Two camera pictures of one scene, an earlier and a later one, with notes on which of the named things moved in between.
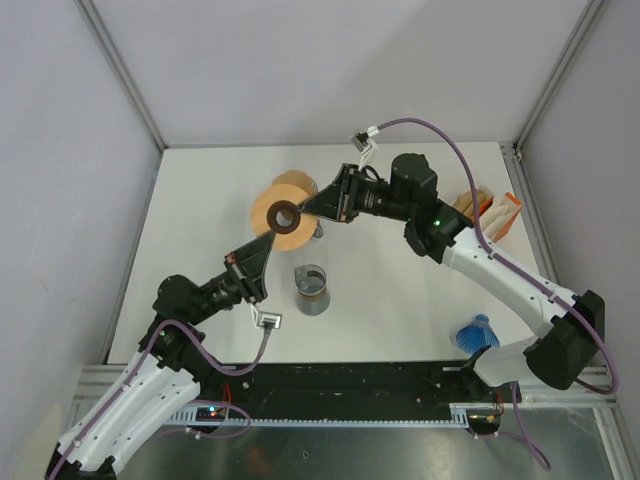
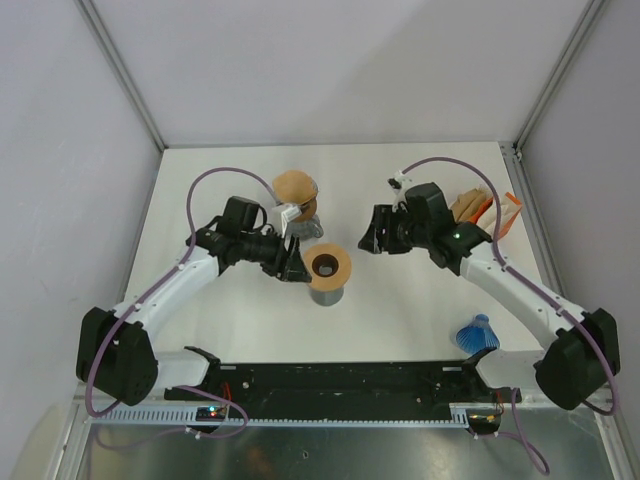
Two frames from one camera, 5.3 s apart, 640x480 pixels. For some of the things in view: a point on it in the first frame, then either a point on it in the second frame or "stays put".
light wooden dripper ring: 274,198 -> 335,281
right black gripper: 338,201 -> 385,217
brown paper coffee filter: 294,177 stays put
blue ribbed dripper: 475,338 stays put
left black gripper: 248,264 -> 288,265
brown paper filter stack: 464,202 stays put
